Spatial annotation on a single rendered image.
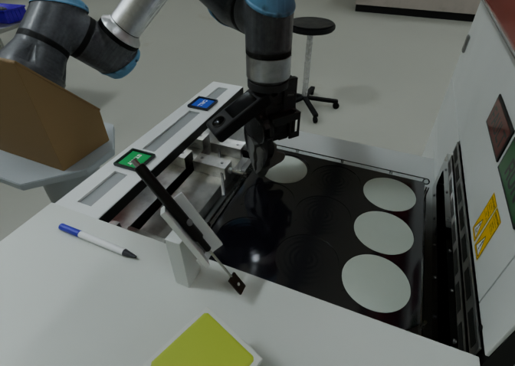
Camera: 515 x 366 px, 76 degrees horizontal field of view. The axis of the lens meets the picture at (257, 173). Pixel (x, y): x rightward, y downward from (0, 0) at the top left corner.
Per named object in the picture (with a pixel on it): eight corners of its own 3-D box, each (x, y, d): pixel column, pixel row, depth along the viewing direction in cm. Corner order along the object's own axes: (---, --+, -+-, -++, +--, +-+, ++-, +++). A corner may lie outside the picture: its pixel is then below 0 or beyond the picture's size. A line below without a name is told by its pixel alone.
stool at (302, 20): (343, 99, 302) (358, 16, 259) (329, 127, 262) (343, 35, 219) (283, 88, 320) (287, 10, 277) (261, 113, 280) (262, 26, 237)
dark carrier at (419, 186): (423, 184, 69) (424, 181, 68) (418, 338, 44) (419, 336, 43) (269, 148, 79) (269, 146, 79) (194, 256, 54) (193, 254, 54)
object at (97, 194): (244, 129, 100) (243, 86, 92) (119, 272, 60) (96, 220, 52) (217, 123, 103) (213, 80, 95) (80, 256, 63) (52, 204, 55)
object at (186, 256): (227, 276, 43) (220, 201, 35) (213, 302, 40) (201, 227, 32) (187, 261, 45) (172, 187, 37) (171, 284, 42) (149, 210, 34)
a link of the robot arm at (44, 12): (11, 31, 82) (32, -15, 84) (67, 61, 92) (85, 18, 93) (23, 24, 74) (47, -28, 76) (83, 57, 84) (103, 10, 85)
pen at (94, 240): (137, 251, 45) (62, 221, 49) (132, 257, 44) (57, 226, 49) (139, 256, 46) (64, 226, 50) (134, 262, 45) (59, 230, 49)
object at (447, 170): (440, 188, 75) (455, 154, 69) (444, 393, 43) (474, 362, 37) (431, 186, 75) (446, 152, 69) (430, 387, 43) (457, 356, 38)
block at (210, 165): (232, 170, 75) (231, 159, 73) (225, 179, 72) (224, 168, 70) (201, 162, 77) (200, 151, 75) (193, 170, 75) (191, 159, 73)
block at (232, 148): (246, 151, 81) (246, 141, 79) (241, 159, 78) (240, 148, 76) (217, 145, 83) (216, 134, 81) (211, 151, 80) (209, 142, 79)
